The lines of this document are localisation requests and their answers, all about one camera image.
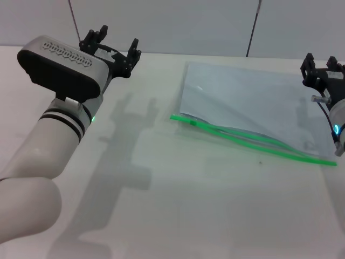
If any transparent document bag green zipper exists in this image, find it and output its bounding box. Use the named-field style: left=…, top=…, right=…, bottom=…
left=169, top=61, right=338, bottom=167

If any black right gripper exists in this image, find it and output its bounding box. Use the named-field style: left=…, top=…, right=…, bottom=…
left=300, top=52, right=345, bottom=106

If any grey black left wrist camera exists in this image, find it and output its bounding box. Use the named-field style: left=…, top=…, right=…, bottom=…
left=17, top=35, right=110, bottom=102

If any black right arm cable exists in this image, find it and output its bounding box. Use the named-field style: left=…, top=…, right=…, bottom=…
left=311, top=94, right=341, bottom=156

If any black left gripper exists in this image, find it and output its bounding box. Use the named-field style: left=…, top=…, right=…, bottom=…
left=79, top=25, right=142, bottom=79

